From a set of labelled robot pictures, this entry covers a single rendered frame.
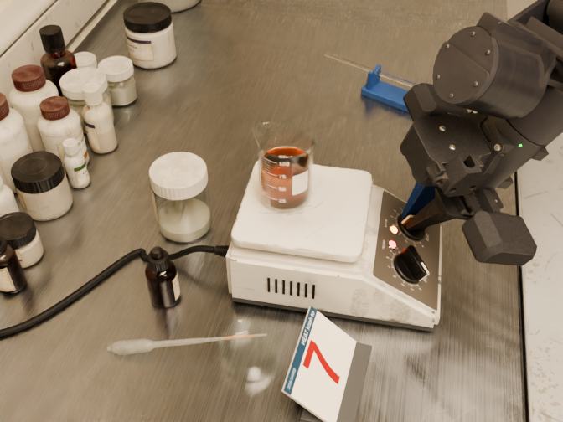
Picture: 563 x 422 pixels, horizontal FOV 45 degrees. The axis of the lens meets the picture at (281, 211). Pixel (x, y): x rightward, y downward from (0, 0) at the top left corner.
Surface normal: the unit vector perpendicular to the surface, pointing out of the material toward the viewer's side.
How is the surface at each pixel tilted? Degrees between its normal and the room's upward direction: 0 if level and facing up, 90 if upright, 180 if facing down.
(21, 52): 90
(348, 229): 0
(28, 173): 0
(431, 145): 17
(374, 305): 90
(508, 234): 30
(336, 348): 40
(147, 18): 0
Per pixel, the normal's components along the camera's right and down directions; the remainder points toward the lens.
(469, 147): 0.22, -0.57
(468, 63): -0.84, -0.13
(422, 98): -0.24, -0.47
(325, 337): 0.62, -0.44
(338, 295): -0.19, 0.68
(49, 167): 0.00, -0.73
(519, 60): 0.54, -0.18
